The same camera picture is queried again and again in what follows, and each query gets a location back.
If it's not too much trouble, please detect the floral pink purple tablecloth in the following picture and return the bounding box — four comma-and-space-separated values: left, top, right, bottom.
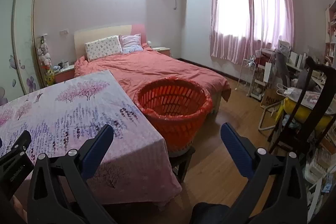
1, 71, 182, 205

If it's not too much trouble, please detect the black stool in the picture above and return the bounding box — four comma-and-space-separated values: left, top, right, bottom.
169, 147, 195, 184

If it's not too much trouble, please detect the red plastic laundry basket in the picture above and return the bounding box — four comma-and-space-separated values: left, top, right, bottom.
134, 77, 213, 155

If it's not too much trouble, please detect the black chair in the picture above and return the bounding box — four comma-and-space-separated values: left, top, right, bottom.
267, 56, 336, 156

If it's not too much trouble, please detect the pink bedside table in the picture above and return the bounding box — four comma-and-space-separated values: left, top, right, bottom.
54, 65, 75, 84

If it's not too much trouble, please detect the white paper bag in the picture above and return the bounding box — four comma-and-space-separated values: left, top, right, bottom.
263, 62, 276, 83

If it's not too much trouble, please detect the white flower-print wardrobe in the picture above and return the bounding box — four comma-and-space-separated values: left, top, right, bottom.
0, 0, 43, 105

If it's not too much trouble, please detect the coral pink duvet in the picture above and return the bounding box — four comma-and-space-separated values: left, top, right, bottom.
75, 47, 231, 101

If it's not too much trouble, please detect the white mug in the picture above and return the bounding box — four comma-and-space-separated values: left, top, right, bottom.
63, 61, 69, 68

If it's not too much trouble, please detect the cluttered desk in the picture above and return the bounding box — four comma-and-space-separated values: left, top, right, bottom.
257, 40, 336, 109

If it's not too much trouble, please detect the floral white pillow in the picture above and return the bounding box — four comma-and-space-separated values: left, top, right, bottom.
85, 35, 122, 62

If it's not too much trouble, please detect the hanging plush toy column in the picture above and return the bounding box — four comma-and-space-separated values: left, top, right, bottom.
37, 34, 55, 86

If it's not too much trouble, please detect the striped pink pillow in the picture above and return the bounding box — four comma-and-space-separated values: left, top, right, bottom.
119, 34, 143, 54

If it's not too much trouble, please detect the beige pink headboard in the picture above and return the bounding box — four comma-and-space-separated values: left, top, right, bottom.
73, 23, 146, 60

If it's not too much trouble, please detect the far bedside table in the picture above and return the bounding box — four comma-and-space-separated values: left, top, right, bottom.
153, 47, 171, 57

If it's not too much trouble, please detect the pink window curtain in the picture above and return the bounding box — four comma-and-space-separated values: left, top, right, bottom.
210, 0, 294, 64

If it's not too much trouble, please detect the white wire rack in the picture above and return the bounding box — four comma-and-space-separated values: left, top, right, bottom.
235, 56, 257, 97

